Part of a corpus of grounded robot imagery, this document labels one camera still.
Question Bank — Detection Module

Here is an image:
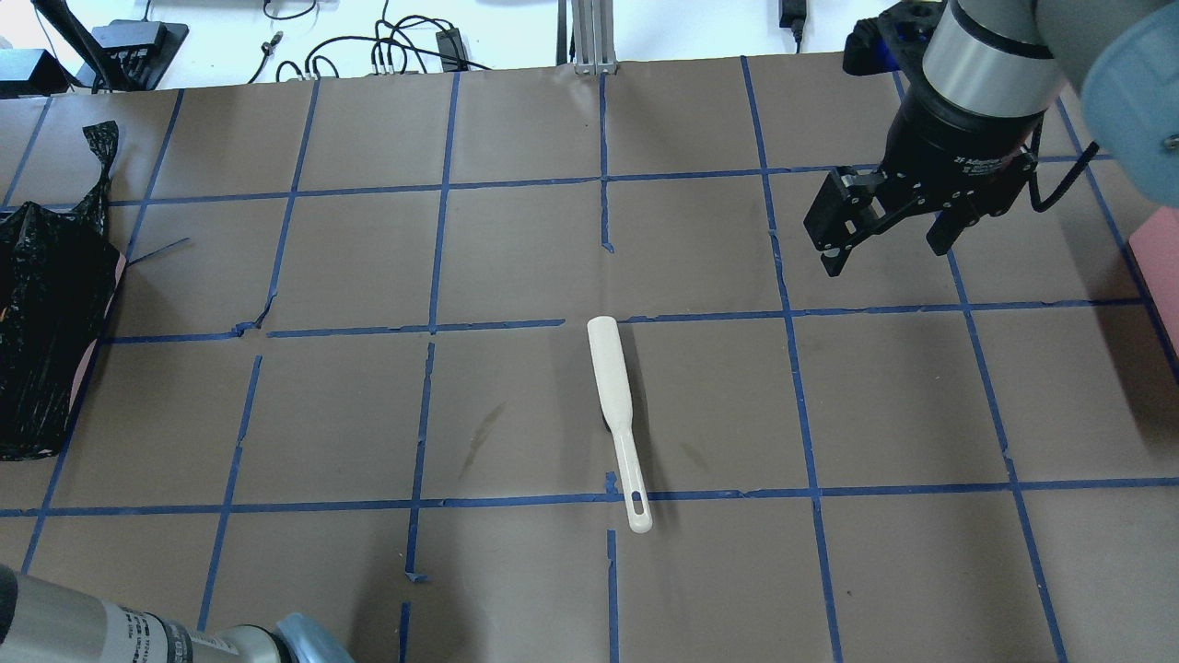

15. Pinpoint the aluminium frame post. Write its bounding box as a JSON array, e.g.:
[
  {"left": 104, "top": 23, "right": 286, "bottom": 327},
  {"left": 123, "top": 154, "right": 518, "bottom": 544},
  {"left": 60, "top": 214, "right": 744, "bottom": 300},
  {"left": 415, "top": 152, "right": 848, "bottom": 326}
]
[{"left": 571, "top": 0, "right": 618, "bottom": 76}]

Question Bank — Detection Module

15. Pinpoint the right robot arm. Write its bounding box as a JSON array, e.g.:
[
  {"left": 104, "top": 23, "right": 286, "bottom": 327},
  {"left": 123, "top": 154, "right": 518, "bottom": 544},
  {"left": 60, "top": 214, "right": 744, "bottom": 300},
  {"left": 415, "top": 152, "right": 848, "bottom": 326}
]
[{"left": 803, "top": 1, "right": 1178, "bottom": 277}]

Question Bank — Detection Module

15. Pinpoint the black cable bundle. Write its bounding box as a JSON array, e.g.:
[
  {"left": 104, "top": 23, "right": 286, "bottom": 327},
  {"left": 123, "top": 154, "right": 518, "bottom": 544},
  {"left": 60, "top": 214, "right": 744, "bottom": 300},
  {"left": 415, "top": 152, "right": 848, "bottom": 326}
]
[{"left": 263, "top": 0, "right": 494, "bottom": 88}]

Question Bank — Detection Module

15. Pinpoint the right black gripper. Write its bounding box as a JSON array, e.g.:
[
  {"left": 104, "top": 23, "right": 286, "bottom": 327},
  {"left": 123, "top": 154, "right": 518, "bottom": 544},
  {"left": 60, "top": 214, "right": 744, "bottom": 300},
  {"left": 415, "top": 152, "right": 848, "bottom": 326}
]
[{"left": 803, "top": 78, "right": 1043, "bottom": 277}]

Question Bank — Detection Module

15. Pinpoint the black bag lined bin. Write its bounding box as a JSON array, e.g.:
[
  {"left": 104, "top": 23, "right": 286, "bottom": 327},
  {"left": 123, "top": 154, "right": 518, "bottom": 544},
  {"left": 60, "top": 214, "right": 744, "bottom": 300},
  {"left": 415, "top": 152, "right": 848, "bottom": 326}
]
[{"left": 1, "top": 122, "right": 126, "bottom": 462}]

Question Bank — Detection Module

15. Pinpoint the pink bin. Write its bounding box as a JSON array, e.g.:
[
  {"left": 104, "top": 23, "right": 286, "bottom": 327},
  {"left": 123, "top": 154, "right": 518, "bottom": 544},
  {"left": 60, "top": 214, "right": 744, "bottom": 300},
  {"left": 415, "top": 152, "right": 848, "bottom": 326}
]
[{"left": 1129, "top": 206, "right": 1178, "bottom": 353}]

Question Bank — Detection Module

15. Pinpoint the black electronics box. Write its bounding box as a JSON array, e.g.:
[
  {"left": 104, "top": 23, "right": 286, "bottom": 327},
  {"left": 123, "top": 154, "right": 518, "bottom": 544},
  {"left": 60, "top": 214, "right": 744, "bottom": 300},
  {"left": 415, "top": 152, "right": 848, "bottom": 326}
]
[{"left": 88, "top": 18, "right": 190, "bottom": 88}]

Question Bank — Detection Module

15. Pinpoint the black power adapter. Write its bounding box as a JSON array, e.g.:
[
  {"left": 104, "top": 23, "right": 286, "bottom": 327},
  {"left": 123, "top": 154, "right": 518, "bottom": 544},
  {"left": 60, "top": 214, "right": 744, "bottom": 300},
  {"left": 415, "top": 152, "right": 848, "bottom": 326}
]
[{"left": 437, "top": 27, "right": 470, "bottom": 72}]

